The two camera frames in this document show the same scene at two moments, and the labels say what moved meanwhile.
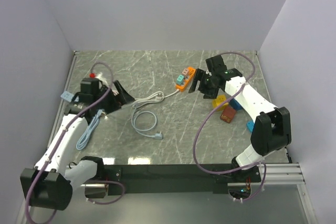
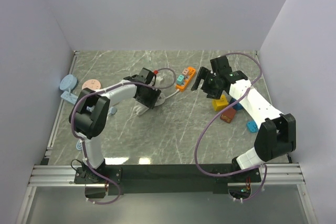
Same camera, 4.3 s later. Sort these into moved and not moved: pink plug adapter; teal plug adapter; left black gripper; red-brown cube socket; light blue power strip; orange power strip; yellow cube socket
Moved: left black gripper
Not moved: light blue power strip; yellow cube socket; orange power strip; pink plug adapter; teal plug adapter; red-brown cube socket
